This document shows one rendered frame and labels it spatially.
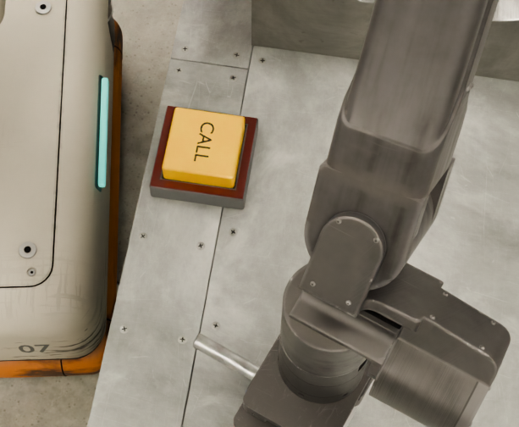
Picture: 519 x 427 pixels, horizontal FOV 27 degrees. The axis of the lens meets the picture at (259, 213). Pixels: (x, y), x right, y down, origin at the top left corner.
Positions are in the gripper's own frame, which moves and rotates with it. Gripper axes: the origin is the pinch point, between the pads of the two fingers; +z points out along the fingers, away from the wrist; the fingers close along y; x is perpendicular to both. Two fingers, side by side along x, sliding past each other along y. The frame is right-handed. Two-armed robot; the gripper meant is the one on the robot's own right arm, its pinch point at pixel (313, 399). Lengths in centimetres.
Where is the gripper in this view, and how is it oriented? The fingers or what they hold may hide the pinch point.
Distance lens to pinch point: 79.2
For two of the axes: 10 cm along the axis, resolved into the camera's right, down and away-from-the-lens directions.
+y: 5.0, -7.8, 3.8
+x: -8.7, -4.5, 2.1
